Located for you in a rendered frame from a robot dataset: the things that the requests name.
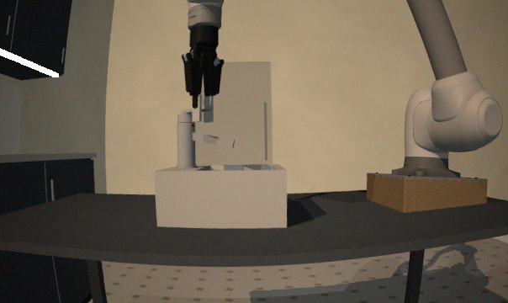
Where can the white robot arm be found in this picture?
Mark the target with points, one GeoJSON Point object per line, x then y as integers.
{"type": "Point", "coordinates": [455, 115]}

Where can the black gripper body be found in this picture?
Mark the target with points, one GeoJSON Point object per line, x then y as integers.
{"type": "Point", "coordinates": [203, 38]}

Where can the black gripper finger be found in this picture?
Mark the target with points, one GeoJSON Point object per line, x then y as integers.
{"type": "Point", "coordinates": [194, 74]}
{"type": "Point", "coordinates": [210, 83]}

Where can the beige rectangular sink basin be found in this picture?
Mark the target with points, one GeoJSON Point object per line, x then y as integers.
{"type": "Point", "coordinates": [222, 196]}

